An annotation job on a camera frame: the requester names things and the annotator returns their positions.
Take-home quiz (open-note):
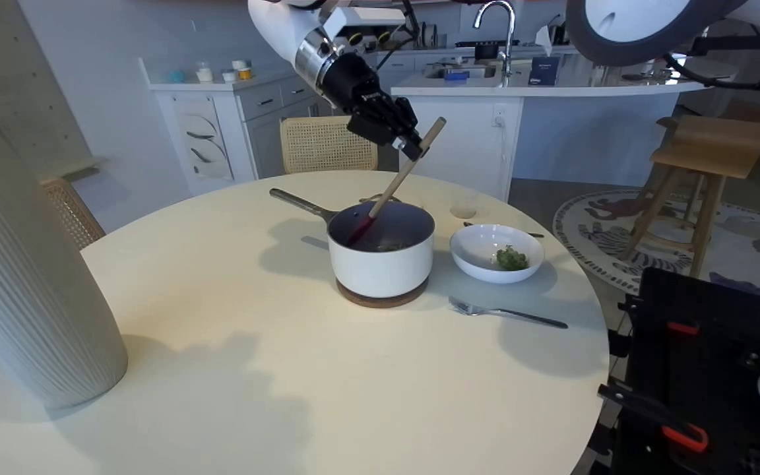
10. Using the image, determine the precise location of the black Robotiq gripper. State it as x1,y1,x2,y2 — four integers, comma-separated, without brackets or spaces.
319,52,429,164

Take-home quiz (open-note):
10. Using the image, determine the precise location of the red spatula wooden handle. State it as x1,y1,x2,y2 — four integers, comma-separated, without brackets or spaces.
347,113,449,250

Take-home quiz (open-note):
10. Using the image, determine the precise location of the brown round pot trivet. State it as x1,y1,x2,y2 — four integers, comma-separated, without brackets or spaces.
336,271,434,308

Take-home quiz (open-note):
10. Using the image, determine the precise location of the beige wicker chair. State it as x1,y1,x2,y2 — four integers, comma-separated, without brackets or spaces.
278,111,383,176

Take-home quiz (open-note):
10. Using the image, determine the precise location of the blue tissue box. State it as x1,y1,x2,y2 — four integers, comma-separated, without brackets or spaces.
529,52,566,87

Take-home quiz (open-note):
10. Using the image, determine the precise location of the white ceramic bowl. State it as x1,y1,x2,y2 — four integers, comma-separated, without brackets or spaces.
449,219,549,287

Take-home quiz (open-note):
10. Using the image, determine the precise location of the white kitchen island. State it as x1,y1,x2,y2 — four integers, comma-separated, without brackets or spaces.
388,51,739,202

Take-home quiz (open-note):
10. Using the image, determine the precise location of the green broccoli floret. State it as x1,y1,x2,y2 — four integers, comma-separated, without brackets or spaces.
495,242,530,275

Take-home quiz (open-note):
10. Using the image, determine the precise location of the white kitchen cabinet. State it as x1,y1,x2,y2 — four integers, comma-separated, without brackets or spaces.
135,51,383,197

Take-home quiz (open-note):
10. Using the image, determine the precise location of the silver fork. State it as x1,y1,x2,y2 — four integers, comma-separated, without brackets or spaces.
447,292,570,332

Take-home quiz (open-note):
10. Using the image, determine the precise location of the wooden bar stool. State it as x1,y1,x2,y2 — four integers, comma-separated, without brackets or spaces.
649,113,760,279

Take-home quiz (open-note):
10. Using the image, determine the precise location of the black orange bar clamp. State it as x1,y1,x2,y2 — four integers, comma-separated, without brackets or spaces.
598,380,716,456
617,296,705,343

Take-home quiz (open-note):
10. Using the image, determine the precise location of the round patterned rug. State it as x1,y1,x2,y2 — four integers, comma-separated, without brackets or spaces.
552,189,760,308

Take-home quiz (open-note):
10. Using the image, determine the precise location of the tall ribbed grey vase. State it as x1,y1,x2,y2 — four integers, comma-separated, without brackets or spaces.
0,76,132,417

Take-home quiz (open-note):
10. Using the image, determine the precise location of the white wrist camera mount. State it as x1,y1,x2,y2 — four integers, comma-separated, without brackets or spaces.
319,4,410,40

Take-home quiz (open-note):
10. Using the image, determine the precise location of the white saucepan dark handle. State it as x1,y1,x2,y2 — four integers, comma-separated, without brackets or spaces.
267,184,438,300

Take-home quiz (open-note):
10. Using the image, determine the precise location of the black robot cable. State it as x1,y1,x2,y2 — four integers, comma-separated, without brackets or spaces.
660,48,760,94

